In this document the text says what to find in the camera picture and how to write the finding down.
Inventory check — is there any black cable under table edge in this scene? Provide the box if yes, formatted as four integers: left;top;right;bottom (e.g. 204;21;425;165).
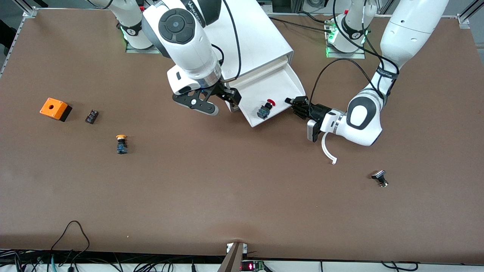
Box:
380;261;418;272

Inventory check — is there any aluminium frame post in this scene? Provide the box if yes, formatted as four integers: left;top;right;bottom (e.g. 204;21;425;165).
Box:
22;0;39;18
456;0;484;29

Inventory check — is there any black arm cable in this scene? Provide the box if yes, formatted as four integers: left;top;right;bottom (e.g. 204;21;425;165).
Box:
210;0;242;82
310;0;399;108

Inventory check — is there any orange box with round hole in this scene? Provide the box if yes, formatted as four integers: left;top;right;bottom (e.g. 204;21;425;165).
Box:
40;98;72;122

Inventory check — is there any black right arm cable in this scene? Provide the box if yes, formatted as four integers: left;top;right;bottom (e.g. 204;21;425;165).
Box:
210;0;242;82

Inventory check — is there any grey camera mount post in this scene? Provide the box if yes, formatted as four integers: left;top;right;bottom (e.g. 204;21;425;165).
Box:
217;242;248;272

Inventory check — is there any white curved plastic arc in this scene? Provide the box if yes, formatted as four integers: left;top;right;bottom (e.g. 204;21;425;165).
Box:
321;131;337;165

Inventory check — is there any thin black looping cable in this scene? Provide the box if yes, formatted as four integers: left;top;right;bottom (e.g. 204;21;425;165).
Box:
50;221;90;261

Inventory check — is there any red cap push button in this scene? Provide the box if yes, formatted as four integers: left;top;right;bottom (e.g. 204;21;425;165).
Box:
257;99;276;120

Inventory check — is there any black cable on table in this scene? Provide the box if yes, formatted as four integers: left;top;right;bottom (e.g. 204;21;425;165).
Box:
268;16;335;32

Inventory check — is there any yellow cap push button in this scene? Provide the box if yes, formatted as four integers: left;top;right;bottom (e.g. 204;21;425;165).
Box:
116;134;129;155

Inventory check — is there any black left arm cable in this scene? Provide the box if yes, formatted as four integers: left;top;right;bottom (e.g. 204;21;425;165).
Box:
310;0;399;108

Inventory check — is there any small device with red display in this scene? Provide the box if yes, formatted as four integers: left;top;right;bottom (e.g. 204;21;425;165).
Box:
241;260;265;272

